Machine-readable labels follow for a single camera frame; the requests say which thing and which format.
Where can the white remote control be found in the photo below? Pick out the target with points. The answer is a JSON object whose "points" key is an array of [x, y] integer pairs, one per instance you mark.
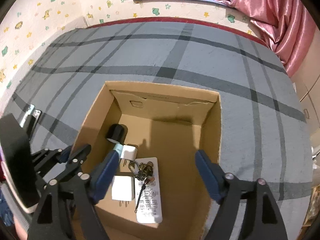
{"points": [[150, 207]]}

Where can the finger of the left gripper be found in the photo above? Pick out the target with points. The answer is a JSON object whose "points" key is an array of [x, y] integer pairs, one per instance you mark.
{"points": [[72, 166], [45, 159]]}

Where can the pink satin curtain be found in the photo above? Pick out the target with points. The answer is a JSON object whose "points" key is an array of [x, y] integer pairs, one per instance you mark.
{"points": [[285, 26]]}

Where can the black power bank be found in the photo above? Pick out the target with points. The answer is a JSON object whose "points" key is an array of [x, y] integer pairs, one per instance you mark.
{"points": [[29, 125]]}

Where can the large white power adapter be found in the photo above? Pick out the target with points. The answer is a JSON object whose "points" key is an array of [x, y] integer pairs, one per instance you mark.
{"points": [[123, 189]]}

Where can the light blue tube bottle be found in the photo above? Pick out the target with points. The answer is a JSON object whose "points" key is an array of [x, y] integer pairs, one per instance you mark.
{"points": [[118, 148]]}

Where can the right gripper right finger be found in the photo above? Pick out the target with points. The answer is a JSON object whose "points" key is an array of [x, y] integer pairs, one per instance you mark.
{"points": [[262, 218]]}

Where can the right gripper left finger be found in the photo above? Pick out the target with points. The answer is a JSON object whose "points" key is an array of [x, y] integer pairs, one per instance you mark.
{"points": [[52, 218]]}

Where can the grey plaid bed cover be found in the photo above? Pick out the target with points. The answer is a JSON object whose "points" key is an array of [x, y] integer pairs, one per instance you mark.
{"points": [[264, 131]]}

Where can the light green smartphone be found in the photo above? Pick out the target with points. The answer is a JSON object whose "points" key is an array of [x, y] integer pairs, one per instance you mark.
{"points": [[28, 112]]}

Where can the beige wardrobe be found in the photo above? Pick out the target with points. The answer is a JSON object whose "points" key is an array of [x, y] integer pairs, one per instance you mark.
{"points": [[306, 83]]}

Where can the black cylindrical cap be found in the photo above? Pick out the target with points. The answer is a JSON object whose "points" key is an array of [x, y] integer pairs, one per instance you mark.
{"points": [[117, 133]]}

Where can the phone with dark case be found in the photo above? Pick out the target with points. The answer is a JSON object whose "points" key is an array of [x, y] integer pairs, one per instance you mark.
{"points": [[36, 114]]}

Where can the brown cardboard box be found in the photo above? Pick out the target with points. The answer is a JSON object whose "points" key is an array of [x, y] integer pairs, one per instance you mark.
{"points": [[170, 123]]}

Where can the metal keychain with charms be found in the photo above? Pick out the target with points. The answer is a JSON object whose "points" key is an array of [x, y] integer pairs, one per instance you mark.
{"points": [[142, 172]]}

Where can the small white plug charger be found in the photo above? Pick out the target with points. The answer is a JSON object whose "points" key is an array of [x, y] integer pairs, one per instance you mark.
{"points": [[129, 152]]}

